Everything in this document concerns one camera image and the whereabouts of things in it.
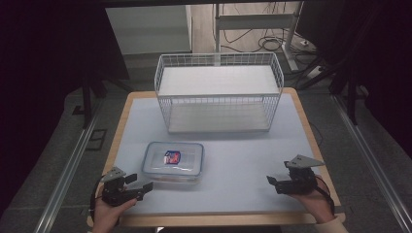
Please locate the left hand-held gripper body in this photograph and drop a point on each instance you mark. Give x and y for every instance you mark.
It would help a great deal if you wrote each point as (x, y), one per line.
(114, 191)

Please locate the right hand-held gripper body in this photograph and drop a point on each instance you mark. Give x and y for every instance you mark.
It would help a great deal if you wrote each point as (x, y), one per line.
(299, 178)

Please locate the clear plastic lidded container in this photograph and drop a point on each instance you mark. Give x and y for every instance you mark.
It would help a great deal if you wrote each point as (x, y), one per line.
(173, 160)

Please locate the person's left hand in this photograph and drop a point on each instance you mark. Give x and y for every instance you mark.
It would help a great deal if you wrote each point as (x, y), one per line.
(108, 215)

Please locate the person's right hand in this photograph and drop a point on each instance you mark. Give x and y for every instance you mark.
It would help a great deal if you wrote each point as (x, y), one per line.
(315, 202)

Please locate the person's right sleeve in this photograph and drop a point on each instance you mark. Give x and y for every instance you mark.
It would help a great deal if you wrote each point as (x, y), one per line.
(332, 226)

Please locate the black tripod stand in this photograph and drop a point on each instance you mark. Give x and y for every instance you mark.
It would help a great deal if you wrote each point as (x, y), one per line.
(94, 93)

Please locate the white power strip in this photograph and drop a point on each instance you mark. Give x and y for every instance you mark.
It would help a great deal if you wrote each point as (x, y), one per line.
(315, 72)

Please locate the white cabinet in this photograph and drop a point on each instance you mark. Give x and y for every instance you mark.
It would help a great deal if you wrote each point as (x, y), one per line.
(149, 30)

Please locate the white metal stand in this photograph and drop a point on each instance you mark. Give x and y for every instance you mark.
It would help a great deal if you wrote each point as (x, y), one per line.
(259, 26)

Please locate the metal floor rail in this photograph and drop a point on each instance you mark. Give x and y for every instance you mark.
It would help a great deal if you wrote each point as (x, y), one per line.
(64, 176)
(372, 161)

